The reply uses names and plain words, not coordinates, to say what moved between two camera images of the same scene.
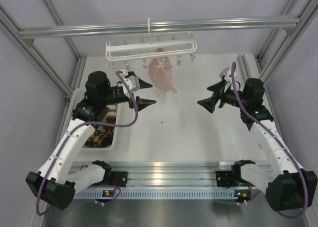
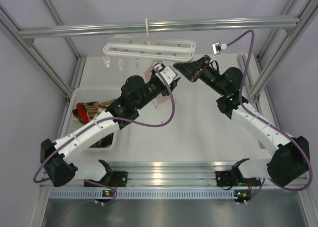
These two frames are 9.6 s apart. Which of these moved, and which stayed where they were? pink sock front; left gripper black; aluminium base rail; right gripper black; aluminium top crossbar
Moved: pink sock front; right gripper black; left gripper black
Stayed: aluminium base rail; aluminium top crossbar
